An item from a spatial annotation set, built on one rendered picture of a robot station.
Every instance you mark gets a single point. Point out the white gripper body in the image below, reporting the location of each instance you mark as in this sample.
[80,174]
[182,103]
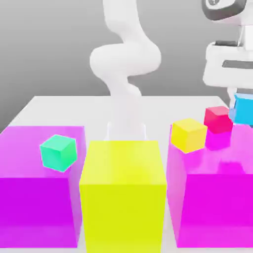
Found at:
[213,77]

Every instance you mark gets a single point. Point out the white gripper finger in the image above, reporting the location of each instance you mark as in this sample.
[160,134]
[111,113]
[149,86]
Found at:
[231,96]

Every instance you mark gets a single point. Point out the small blue cube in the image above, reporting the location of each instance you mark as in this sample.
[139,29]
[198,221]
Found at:
[244,110]

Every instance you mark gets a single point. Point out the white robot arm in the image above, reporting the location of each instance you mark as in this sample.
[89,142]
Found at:
[126,59]

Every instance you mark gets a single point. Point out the small red cube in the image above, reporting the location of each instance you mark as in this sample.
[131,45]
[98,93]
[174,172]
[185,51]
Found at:
[217,120]

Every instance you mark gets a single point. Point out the small magenta cube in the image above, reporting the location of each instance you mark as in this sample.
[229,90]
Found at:
[217,140]

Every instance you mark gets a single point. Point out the small yellow cube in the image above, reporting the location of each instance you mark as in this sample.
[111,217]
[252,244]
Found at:
[187,136]

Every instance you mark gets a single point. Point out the small green cube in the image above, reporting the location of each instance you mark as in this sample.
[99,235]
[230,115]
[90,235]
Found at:
[58,153]

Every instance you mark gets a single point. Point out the large magenta box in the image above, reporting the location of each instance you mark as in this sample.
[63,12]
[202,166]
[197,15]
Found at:
[33,207]
[215,207]

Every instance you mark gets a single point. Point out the large yellow box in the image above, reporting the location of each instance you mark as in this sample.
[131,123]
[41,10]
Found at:
[122,197]

